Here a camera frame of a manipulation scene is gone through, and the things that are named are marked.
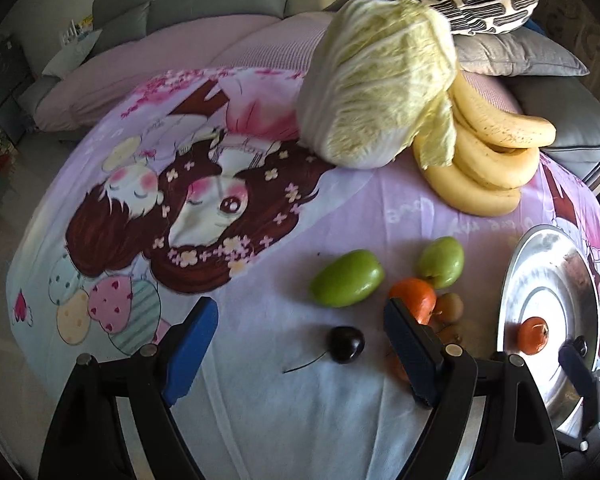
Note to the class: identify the round green fruit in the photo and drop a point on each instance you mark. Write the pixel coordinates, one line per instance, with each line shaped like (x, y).
(442, 261)

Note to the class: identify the grey pillow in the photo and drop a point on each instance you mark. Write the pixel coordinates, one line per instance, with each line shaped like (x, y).
(515, 52)

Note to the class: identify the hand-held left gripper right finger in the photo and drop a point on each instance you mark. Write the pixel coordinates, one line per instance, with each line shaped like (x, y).
(409, 352)

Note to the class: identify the dark cabinet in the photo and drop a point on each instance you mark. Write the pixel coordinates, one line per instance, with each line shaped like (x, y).
(5, 85)

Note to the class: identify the pale pillow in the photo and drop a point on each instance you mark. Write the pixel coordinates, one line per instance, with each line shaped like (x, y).
(72, 55)

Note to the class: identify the black and white patterned pillow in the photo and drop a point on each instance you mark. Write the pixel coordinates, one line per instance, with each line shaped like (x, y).
(475, 2)

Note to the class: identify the dark red cherry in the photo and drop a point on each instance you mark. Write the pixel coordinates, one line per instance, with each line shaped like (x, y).
(346, 344)

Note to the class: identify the napa cabbage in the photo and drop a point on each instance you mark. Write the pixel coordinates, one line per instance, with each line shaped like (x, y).
(375, 80)

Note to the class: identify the round metal plate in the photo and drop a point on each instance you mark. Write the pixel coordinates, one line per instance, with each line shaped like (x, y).
(545, 270)

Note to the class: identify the printed cartoon blanket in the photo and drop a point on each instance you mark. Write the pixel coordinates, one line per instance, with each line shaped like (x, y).
(280, 220)

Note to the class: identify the blue cloth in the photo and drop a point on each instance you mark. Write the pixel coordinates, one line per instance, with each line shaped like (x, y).
(534, 26)

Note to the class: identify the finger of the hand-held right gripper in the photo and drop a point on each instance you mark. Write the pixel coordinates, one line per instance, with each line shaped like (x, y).
(576, 366)

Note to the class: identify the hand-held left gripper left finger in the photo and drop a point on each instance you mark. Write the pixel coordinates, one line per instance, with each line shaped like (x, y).
(192, 350)

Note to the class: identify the grey cushion with piping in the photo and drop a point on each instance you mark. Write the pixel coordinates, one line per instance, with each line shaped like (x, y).
(565, 115)

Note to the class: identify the oblong green fruit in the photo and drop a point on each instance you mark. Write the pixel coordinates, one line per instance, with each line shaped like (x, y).
(346, 279)

